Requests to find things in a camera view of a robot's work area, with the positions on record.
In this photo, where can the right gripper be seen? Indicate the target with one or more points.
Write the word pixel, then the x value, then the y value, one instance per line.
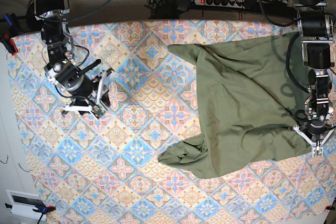
pixel 88 96

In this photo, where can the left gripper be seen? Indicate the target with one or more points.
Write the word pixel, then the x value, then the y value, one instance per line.
pixel 316 134

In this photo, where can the green t-shirt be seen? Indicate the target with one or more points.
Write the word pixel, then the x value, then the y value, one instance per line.
pixel 246 104

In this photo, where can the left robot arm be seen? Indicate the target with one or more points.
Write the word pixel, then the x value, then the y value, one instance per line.
pixel 315 29

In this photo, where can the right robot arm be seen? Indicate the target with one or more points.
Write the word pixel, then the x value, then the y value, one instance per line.
pixel 54 32

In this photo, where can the orange clamp bottom right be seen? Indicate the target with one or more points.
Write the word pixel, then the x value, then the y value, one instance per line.
pixel 330 208

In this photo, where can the patterned tablecloth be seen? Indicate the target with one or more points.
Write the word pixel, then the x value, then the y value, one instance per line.
pixel 106 170

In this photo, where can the blue clamp bottom left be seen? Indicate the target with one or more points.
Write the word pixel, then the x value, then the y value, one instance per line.
pixel 42 209

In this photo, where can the white power strip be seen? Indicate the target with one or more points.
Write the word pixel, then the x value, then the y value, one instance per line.
pixel 219 3

